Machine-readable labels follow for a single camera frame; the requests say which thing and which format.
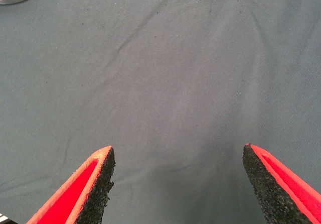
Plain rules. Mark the dark grey table cloth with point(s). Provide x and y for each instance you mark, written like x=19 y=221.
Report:
x=175 y=70

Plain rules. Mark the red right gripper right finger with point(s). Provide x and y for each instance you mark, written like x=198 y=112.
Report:
x=281 y=191

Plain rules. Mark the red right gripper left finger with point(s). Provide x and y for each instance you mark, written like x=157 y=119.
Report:
x=75 y=196

